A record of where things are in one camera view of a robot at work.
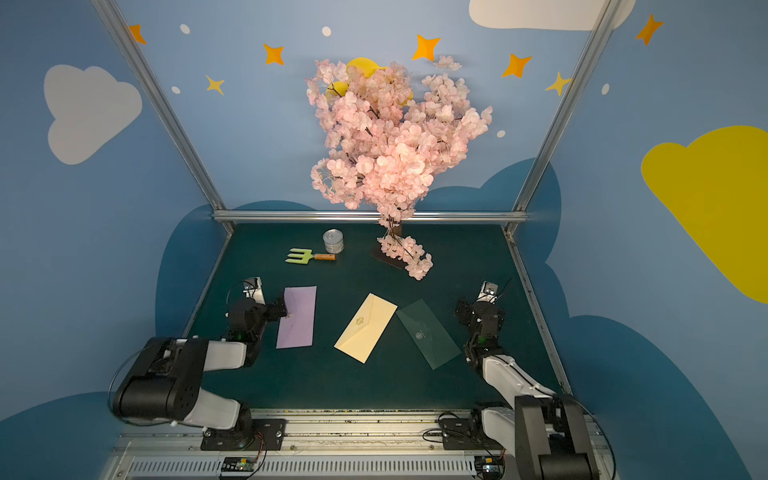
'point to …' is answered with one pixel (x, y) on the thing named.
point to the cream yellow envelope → (366, 328)
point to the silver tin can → (333, 241)
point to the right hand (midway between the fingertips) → (484, 297)
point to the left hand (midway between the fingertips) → (267, 292)
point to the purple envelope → (297, 330)
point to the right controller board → (489, 467)
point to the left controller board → (238, 464)
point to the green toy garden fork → (307, 255)
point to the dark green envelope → (433, 340)
